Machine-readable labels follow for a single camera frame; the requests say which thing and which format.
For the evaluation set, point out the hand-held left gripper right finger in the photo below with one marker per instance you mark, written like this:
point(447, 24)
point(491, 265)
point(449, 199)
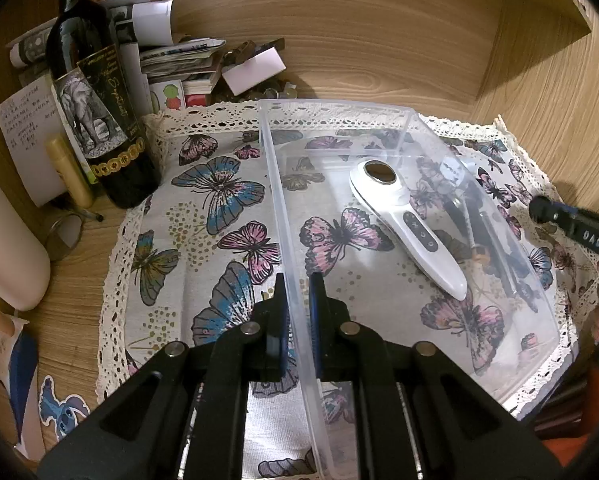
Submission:
point(316, 325)

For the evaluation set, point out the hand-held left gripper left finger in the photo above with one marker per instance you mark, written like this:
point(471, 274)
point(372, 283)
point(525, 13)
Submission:
point(281, 321)

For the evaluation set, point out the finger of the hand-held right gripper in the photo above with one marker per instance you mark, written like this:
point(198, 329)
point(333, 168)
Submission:
point(574, 227)

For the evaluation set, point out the clear plastic storage box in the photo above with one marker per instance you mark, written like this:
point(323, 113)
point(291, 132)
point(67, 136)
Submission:
point(359, 280)

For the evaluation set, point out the black makeup brush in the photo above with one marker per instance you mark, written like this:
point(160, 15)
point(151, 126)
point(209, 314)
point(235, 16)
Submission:
point(472, 220)

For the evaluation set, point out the white handheld massager device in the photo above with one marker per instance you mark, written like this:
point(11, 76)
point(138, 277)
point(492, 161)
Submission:
point(419, 230)

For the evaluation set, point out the butterfly print lace cloth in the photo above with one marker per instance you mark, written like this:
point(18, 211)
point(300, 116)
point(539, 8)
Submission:
point(219, 190)

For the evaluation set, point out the orange clothing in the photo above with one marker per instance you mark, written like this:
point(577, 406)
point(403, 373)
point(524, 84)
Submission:
point(574, 410)

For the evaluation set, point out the wooden shelf board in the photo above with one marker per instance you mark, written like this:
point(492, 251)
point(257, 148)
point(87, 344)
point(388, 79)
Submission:
point(534, 25)

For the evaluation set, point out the dark wine bottle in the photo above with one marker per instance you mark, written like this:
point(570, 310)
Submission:
point(129, 180)

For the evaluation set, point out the pile of small trinkets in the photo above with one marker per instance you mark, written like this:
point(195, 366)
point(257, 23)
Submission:
point(274, 92)

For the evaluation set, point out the blue cartoon sticker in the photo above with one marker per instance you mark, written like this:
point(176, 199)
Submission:
point(61, 410)

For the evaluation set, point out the pale pink card box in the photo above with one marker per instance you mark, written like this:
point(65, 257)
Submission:
point(254, 72)

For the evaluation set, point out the fruit picture card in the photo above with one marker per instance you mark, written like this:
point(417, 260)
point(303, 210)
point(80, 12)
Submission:
point(169, 96)

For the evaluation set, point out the yellow tube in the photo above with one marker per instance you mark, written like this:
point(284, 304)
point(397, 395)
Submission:
point(69, 170)

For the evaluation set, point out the blue card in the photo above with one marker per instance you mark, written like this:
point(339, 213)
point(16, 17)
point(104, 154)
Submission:
point(24, 390)

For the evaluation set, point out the cream ceramic mug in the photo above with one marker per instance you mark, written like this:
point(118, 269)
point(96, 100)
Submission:
point(9, 250)

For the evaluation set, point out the stack of booklets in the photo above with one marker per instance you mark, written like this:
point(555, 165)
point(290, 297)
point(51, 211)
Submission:
point(179, 57)

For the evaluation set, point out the handwritten white note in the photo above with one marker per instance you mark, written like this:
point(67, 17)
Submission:
point(26, 130)

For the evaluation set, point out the rolled printed papers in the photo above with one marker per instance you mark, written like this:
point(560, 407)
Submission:
point(149, 20)

